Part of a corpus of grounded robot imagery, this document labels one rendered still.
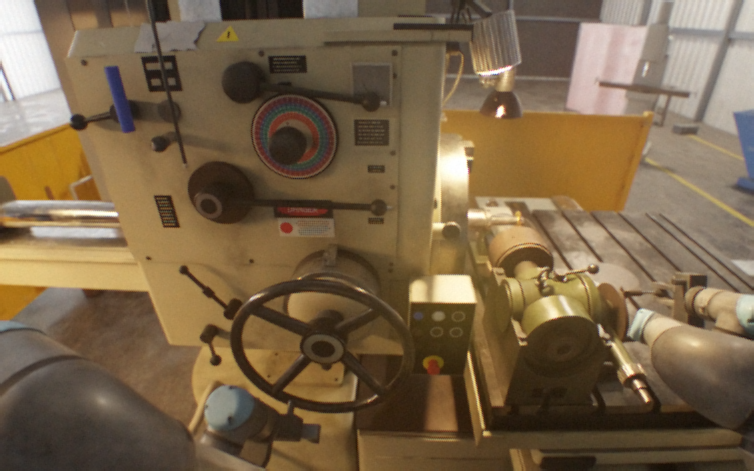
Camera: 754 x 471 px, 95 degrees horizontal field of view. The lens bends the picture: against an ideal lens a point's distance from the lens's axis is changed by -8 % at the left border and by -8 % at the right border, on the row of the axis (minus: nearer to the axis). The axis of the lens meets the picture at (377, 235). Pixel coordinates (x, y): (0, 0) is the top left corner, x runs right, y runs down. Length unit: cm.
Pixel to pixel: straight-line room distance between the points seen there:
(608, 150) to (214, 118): 337
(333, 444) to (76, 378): 130
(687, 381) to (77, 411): 66
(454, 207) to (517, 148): 249
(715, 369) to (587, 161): 322
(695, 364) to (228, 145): 87
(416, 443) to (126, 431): 129
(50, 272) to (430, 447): 158
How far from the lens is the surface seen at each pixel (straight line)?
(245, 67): 76
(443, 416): 157
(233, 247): 98
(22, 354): 44
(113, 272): 165
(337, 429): 154
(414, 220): 86
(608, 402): 126
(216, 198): 83
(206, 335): 115
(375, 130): 78
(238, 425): 74
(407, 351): 77
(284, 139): 72
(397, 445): 159
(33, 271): 189
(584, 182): 382
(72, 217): 169
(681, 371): 64
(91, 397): 38
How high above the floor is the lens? 190
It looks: 30 degrees down
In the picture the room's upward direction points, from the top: straight up
